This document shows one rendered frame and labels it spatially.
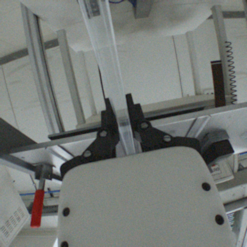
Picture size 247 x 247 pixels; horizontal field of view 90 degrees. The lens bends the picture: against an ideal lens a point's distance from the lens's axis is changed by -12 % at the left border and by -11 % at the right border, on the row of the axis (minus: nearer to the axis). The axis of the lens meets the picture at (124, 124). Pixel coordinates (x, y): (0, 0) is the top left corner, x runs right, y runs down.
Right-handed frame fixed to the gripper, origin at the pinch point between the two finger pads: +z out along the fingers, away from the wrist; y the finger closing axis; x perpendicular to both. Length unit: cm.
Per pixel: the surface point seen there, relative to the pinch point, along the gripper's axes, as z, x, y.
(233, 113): 1.8, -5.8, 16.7
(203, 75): 142, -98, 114
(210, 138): 1.7, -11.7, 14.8
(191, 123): 1.9, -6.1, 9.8
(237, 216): -14, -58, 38
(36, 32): 38.1, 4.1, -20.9
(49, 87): 27.7, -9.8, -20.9
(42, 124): 128, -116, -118
